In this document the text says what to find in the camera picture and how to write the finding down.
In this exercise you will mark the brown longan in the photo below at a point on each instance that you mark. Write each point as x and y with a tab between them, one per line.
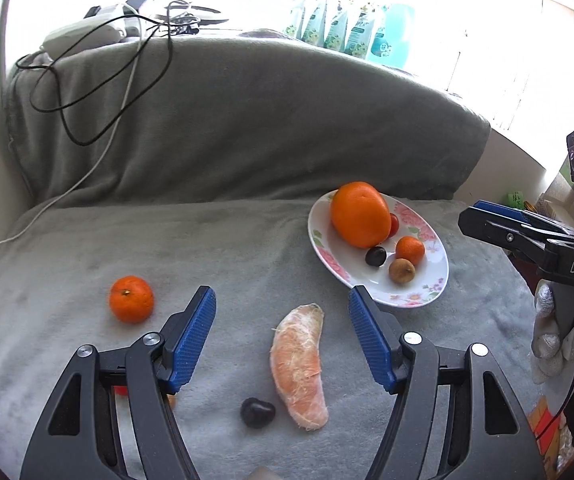
401	271

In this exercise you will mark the small mandarin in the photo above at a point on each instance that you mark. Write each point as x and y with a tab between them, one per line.
131	299
410	250

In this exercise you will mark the white power strip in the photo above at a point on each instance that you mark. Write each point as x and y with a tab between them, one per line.
82	35

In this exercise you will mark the peeled pomelo segment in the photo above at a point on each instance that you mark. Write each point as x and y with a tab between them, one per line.
297	370

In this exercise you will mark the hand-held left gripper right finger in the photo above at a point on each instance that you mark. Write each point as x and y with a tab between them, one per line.
372	340

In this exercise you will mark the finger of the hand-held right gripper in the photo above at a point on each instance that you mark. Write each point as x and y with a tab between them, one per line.
492	230
502	211

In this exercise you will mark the person's right hand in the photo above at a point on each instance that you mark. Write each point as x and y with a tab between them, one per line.
544	345

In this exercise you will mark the large orange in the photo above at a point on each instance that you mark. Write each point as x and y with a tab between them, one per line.
359	215

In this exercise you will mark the grey power adapter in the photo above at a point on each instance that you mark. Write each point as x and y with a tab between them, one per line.
94	12

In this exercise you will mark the red cherry tomato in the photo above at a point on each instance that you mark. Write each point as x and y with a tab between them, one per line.
394	225

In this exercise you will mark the grey fleece blanket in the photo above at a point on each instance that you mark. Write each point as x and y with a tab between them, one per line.
217	255
242	125

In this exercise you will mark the white floral plate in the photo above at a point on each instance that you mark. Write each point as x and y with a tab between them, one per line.
367	282

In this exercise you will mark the green drink carton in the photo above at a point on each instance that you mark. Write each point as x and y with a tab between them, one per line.
515	198

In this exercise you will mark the blue detergent bottle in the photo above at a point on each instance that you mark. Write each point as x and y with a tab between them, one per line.
392	37

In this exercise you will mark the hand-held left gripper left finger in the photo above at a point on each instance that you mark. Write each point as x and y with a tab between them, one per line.
194	340

